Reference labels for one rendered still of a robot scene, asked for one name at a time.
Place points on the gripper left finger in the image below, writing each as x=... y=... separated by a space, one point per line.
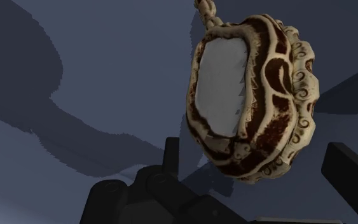
x=166 y=189

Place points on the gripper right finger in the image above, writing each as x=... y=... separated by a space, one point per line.
x=350 y=175

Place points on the cream and brown carved mirror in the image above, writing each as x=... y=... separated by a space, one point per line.
x=250 y=96

